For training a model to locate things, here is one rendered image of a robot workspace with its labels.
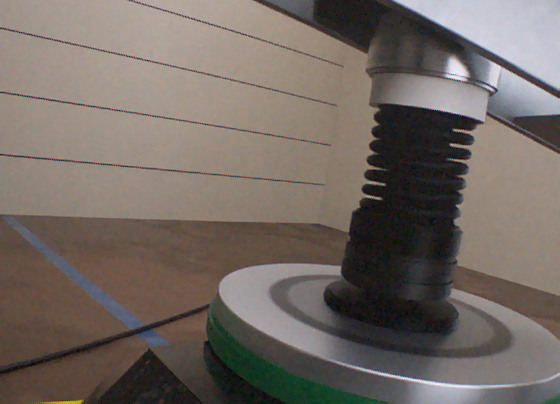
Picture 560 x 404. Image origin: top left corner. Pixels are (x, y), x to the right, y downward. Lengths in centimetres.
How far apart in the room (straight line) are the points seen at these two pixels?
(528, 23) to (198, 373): 24
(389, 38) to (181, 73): 502
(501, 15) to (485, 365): 17
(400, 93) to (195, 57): 512
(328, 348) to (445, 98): 14
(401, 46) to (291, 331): 16
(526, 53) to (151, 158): 499
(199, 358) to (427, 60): 20
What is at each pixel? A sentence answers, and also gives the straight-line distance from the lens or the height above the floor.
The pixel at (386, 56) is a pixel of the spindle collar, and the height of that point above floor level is 100.
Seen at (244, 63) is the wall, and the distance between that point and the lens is 575.
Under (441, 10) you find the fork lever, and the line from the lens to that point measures 27.
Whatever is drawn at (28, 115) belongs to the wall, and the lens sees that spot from 472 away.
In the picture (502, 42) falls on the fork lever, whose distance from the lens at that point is 28.
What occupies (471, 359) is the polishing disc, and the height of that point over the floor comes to 85.
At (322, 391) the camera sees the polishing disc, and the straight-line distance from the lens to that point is 24.
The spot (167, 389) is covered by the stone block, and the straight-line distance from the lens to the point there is 27.
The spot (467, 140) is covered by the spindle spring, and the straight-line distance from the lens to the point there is 31.
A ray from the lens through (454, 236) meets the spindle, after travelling 31.
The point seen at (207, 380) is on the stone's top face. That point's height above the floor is 82.
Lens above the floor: 94
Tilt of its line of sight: 5 degrees down
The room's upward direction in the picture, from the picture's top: 9 degrees clockwise
